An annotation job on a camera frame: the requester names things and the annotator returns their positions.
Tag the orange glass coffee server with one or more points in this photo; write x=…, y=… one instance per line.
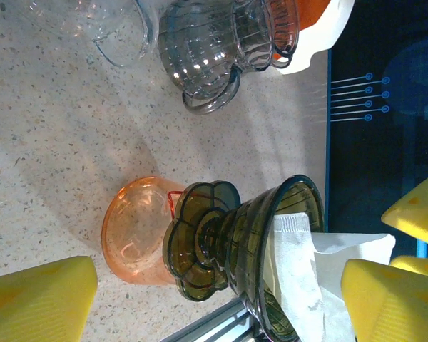
x=135, y=231

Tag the olive green coffee dripper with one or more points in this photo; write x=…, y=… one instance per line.
x=235, y=242

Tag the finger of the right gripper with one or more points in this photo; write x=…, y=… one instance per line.
x=421, y=221
x=424, y=265

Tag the grey glass coffee server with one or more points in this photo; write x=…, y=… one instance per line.
x=199, y=46

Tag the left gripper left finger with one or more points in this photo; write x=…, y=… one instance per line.
x=35, y=306

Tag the white paper coffee filter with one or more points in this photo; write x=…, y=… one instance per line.
x=299, y=270

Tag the aluminium front rail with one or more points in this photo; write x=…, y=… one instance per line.
x=214, y=320

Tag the clear glass coffee server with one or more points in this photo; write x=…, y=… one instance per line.
x=142, y=32

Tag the coffee filter package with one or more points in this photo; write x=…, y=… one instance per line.
x=324, y=42

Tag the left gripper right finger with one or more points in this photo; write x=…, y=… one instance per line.
x=396, y=310

